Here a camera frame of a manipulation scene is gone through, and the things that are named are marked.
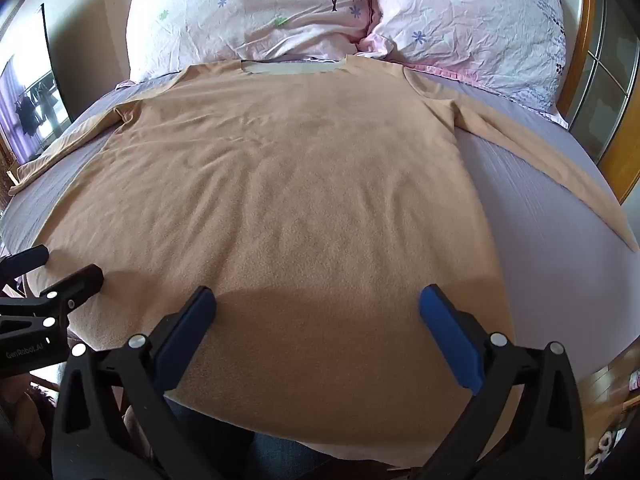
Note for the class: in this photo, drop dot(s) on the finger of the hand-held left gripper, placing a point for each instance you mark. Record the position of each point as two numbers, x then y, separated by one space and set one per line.
27 257
80 282

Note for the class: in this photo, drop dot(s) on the tan long-sleeved shirt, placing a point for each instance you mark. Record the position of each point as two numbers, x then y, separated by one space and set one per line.
280 200

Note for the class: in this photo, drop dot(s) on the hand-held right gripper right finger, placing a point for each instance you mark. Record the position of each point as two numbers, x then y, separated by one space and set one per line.
450 335

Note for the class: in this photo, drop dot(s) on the lavender bed sheet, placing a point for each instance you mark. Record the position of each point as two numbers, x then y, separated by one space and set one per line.
540 240

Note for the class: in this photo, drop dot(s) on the glass panel door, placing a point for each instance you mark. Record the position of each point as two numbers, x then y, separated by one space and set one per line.
607 75

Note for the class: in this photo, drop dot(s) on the wooden headboard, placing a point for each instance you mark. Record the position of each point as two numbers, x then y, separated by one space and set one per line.
587 60

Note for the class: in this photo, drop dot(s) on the window with curtain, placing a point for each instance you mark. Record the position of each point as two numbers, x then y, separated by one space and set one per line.
35 105

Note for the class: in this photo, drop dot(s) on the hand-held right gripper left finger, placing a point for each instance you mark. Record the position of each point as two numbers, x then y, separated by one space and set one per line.
186 340

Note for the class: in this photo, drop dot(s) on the pink floral pillow with tree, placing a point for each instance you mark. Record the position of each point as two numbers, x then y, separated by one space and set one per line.
240 5

